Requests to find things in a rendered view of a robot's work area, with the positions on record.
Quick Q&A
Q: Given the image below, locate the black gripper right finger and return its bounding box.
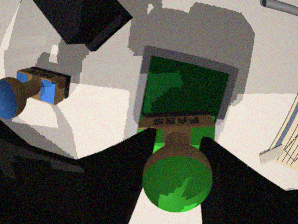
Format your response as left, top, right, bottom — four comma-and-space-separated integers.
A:
200, 137, 298, 224

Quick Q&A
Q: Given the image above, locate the wooden stamp with blue cap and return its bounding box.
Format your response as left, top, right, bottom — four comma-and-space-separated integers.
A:
0, 67, 71, 120

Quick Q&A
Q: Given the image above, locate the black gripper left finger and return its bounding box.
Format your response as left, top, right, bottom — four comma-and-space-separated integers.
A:
0, 128, 156, 224

